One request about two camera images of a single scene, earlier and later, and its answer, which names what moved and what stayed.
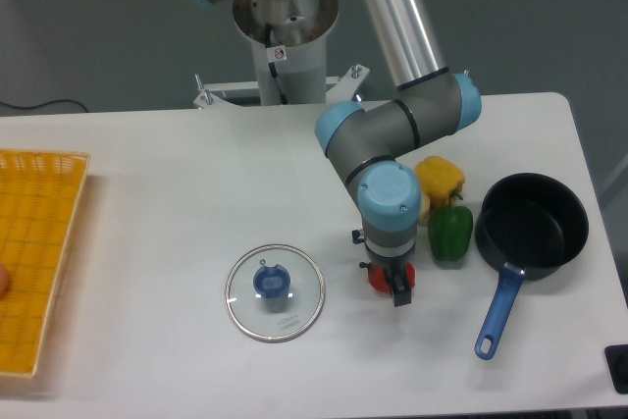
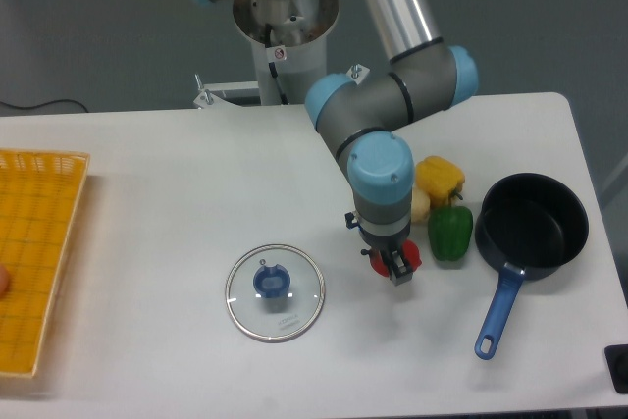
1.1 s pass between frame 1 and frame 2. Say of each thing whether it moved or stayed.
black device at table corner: stayed
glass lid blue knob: stayed
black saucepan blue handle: stayed
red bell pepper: moved
